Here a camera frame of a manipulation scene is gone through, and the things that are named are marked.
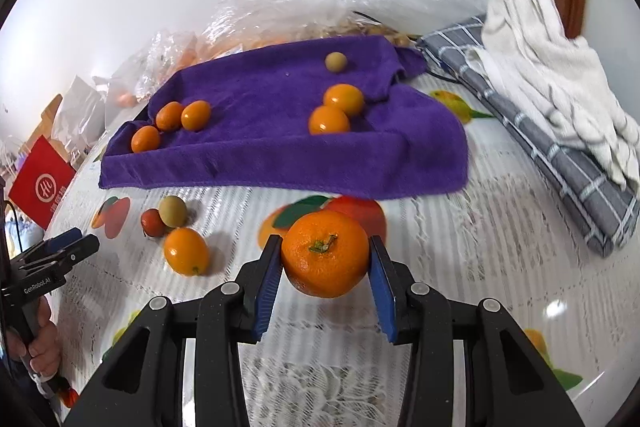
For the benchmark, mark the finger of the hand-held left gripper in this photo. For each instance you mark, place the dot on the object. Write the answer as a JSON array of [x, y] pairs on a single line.
[[62, 238], [75, 252]]

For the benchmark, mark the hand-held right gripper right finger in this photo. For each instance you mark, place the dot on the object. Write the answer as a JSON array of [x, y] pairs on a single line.
[[382, 292]]

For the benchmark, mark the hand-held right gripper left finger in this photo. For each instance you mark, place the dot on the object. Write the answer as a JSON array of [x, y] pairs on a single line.
[[265, 297]]

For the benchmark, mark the large orange mandarin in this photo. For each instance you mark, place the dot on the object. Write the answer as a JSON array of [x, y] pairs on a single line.
[[325, 253], [328, 120], [343, 99]]

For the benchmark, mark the small orange kumquat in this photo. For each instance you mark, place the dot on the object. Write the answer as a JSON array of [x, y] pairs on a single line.
[[186, 251], [169, 116], [145, 139], [195, 115]]

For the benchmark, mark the yellow-green round fruit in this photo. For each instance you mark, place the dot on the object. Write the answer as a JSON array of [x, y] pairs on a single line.
[[173, 210], [335, 61]]

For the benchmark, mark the person's left hand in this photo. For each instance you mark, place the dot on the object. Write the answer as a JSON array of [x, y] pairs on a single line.
[[45, 342]]

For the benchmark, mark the red paper bag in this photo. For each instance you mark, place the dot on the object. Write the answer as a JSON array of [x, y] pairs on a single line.
[[42, 187]]

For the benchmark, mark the small red fruit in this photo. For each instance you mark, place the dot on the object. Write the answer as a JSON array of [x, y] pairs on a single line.
[[152, 222]]

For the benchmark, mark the fruit-printed white tablecloth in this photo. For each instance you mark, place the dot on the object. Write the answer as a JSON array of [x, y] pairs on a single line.
[[475, 307]]

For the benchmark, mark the white plastic bag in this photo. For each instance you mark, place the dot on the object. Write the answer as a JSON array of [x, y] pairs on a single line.
[[80, 107]]

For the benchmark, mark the purple towel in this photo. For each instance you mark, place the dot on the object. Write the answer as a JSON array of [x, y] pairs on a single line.
[[280, 157]]

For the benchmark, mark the clear plastic bag of oranges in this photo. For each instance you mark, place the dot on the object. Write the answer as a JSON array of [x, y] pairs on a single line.
[[165, 52]]

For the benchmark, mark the grey checked cloth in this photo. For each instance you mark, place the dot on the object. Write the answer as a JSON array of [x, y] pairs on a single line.
[[575, 172]]

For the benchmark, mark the white striped towel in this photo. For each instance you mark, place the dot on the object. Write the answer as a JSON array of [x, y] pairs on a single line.
[[550, 72]]

